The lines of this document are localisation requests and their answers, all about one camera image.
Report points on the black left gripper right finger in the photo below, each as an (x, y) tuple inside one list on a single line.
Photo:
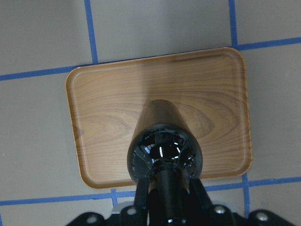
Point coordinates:
[(198, 195)]

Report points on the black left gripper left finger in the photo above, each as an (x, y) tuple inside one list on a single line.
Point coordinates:
[(142, 194)]

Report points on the carried black wine bottle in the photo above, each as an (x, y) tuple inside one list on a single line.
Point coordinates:
[(164, 151)]

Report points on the wooden tray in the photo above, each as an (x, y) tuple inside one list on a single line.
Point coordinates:
[(208, 87)]

